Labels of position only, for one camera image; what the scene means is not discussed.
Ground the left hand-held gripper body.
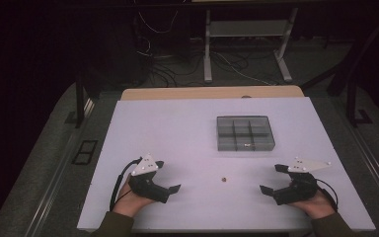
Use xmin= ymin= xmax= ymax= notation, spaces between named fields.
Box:
xmin=127 ymin=153 xmax=172 ymax=204

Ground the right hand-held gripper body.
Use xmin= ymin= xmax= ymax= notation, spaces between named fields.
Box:
xmin=271 ymin=157 xmax=332 ymax=206

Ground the clear plastic compartment box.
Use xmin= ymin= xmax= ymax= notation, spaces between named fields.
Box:
xmin=216 ymin=115 xmax=276 ymax=152

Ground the person's left hand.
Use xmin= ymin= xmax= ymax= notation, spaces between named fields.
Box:
xmin=113 ymin=179 xmax=156 ymax=218

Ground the person's right hand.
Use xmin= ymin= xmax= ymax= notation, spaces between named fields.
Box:
xmin=288 ymin=189 xmax=338 ymax=221

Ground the white foam board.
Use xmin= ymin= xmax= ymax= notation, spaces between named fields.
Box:
xmin=76 ymin=96 xmax=377 ymax=233

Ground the black metal stand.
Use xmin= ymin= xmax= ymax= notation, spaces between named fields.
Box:
xmin=300 ymin=6 xmax=379 ymax=128
xmin=64 ymin=73 xmax=95 ymax=129

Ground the grey metal shelf stand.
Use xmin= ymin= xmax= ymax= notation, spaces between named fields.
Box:
xmin=202 ymin=8 xmax=300 ymax=84

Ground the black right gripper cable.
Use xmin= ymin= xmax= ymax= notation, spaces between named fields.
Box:
xmin=315 ymin=178 xmax=340 ymax=212

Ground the aluminium floor rail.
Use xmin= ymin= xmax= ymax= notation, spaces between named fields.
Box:
xmin=23 ymin=98 xmax=97 ymax=237
xmin=335 ymin=98 xmax=379 ymax=211

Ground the tangle of floor cables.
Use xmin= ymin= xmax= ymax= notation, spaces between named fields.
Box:
xmin=134 ymin=36 xmax=277 ymax=88

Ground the white hanging cable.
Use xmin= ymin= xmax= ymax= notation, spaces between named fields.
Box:
xmin=137 ymin=9 xmax=180 ymax=35

